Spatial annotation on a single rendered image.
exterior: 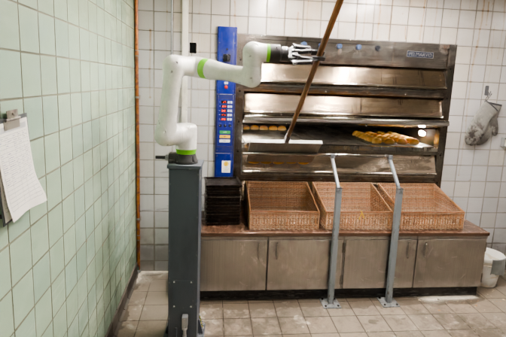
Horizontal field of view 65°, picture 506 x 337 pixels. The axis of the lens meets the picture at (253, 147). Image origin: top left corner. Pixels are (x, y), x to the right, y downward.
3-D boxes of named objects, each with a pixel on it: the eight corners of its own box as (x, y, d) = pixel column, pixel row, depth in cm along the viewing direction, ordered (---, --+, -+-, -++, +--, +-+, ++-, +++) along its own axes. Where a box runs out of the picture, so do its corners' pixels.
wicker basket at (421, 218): (373, 211, 368) (376, 182, 363) (431, 211, 375) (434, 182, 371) (399, 231, 320) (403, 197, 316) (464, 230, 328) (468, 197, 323)
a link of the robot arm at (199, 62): (178, 75, 237) (180, 54, 234) (194, 76, 247) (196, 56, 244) (200, 80, 226) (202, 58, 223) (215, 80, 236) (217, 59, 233)
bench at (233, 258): (190, 271, 363) (191, 209, 353) (443, 268, 388) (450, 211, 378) (187, 305, 307) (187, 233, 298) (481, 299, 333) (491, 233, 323)
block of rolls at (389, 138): (351, 135, 434) (351, 129, 433) (393, 136, 439) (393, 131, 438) (373, 144, 375) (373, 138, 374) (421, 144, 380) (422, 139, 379)
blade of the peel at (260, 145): (322, 144, 304) (321, 140, 305) (250, 142, 299) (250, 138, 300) (311, 162, 337) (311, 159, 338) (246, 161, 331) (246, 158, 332)
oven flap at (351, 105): (243, 113, 343) (243, 91, 346) (441, 119, 361) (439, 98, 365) (243, 111, 338) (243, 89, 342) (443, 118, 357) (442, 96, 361)
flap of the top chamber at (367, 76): (244, 82, 338) (245, 60, 342) (444, 90, 357) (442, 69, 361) (244, 81, 334) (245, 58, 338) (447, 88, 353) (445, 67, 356)
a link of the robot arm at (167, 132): (148, 144, 235) (158, 51, 221) (169, 141, 248) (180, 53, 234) (163, 150, 228) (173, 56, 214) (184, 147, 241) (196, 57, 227)
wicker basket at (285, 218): (243, 210, 356) (245, 180, 352) (306, 211, 362) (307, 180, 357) (248, 230, 308) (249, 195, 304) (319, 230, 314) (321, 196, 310)
